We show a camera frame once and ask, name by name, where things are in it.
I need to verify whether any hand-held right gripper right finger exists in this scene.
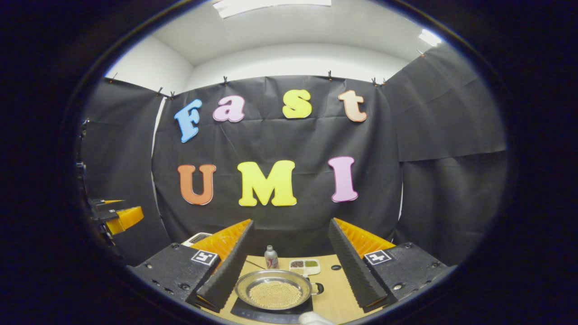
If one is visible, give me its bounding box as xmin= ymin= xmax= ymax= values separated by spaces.
xmin=327 ymin=218 xmax=448 ymax=313

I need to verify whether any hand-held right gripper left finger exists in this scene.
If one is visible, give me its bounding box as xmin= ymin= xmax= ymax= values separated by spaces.
xmin=127 ymin=219 xmax=255 ymax=313

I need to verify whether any steel pot with black handle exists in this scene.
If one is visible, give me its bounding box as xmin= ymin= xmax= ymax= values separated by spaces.
xmin=234 ymin=269 xmax=324 ymax=311

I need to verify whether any black induction cooktop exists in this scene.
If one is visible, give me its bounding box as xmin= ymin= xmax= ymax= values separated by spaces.
xmin=230 ymin=296 xmax=314 ymax=325

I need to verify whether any pile of soybeans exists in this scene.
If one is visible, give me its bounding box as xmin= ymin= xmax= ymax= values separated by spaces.
xmin=248 ymin=281 xmax=302 ymax=309

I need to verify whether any white divided dish of beans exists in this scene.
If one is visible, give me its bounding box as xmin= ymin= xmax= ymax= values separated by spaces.
xmin=289 ymin=259 xmax=321 ymax=276

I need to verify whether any white toaster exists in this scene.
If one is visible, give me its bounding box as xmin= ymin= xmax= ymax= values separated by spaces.
xmin=182 ymin=232 xmax=213 ymax=247

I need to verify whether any ceiling light panel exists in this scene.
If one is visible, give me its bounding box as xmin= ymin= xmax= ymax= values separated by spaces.
xmin=418 ymin=28 xmax=442 ymax=47

